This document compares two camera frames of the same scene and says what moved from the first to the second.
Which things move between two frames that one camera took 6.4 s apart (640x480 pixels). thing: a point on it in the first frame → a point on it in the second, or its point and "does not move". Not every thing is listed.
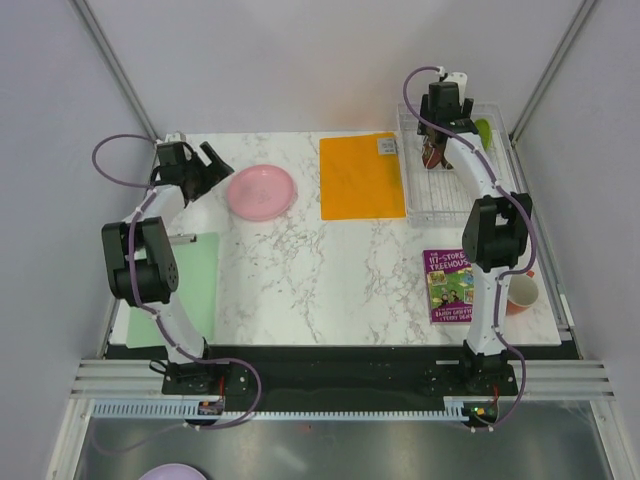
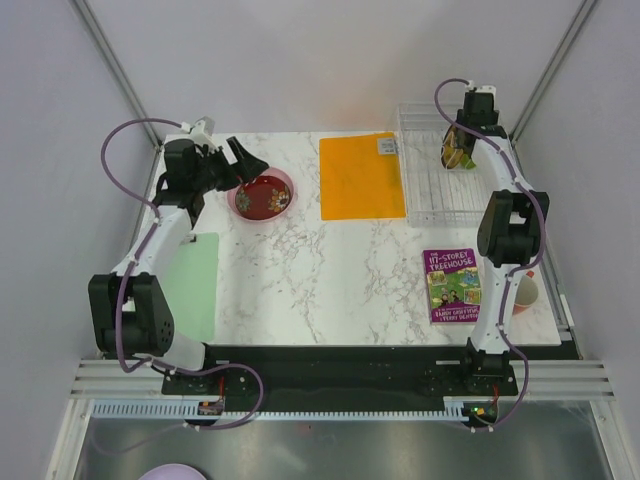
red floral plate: x=431 y=154 → x=263 y=198
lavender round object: x=174 y=472 does not move
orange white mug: x=522 y=293 does not move
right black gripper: x=467 y=108 → x=496 y=117
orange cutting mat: x=360 y=177 does not move
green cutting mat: x=197 y=270 does not move
